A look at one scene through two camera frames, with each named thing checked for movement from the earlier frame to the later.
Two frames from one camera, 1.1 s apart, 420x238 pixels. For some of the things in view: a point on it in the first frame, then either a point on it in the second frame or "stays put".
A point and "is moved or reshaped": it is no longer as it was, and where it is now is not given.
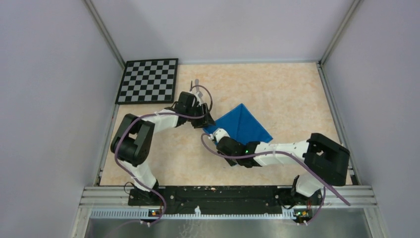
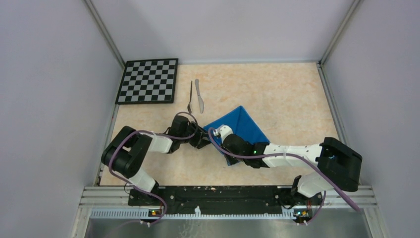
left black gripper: [203, 122] to [198, 141]
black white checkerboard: [148, 82] stays put
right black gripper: [230, 162] stays put
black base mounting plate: [224, 200] stays put
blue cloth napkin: [240, 124] is moved or reshaped
